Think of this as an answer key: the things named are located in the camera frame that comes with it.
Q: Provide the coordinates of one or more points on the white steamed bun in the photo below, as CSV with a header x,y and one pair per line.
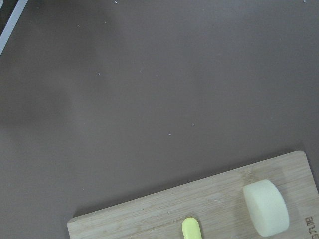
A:
x,y
267,208

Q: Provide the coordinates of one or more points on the yellow plastic knife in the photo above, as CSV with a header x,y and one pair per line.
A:
x,y
191,228

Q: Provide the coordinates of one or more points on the wooden cutting board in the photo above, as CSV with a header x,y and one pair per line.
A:
x,y
217,202

